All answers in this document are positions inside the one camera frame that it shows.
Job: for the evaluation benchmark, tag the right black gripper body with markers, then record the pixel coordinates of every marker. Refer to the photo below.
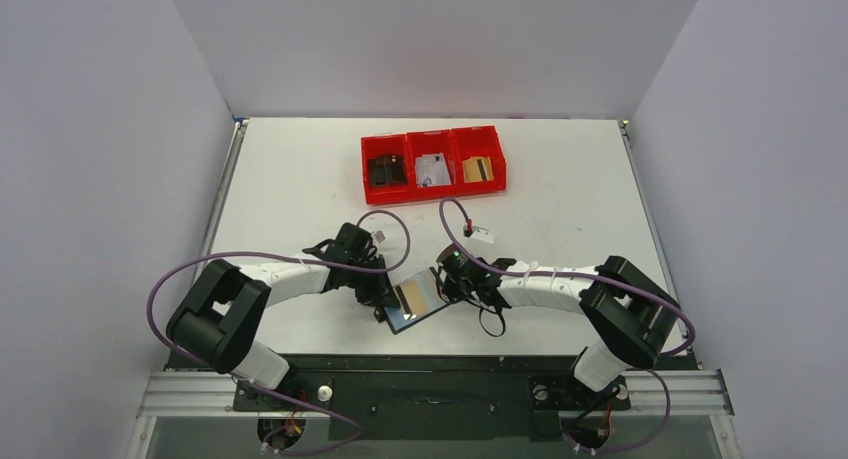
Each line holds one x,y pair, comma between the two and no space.
452,289

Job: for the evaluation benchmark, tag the black leather card holder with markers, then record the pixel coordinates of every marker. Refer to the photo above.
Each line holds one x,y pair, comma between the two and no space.
392,315

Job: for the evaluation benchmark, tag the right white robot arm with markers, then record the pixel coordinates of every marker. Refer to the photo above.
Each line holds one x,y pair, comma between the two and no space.
632,316

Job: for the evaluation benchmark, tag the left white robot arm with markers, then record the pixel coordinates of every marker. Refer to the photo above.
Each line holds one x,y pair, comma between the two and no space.
219,317

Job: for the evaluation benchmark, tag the black card holders in bin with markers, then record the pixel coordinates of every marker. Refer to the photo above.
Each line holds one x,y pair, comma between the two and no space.
386,170

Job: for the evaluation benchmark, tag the white cards in bin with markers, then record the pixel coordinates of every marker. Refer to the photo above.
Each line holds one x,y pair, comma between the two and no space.
431,170

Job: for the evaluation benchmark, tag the gold cards in bin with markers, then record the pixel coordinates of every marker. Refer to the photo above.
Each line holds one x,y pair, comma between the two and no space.
478,169

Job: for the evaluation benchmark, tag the left red bin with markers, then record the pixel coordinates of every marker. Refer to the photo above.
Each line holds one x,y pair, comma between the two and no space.
374,146

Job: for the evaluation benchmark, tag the red bin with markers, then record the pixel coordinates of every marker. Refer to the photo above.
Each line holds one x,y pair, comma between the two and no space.
432,142
479,141
374,146

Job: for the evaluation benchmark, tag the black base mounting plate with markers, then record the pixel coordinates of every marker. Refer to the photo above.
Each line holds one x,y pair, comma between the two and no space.
555,391

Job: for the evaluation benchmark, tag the middle red bin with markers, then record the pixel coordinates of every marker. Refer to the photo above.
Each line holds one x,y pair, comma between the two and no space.
432,142

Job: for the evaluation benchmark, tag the right red bin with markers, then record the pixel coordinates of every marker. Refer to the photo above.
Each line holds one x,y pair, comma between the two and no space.
479,141

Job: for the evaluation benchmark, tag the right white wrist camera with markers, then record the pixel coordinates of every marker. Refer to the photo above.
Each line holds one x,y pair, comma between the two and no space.
478,235

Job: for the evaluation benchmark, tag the aluminium rail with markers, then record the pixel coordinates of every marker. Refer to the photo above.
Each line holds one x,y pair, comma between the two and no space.
206,394

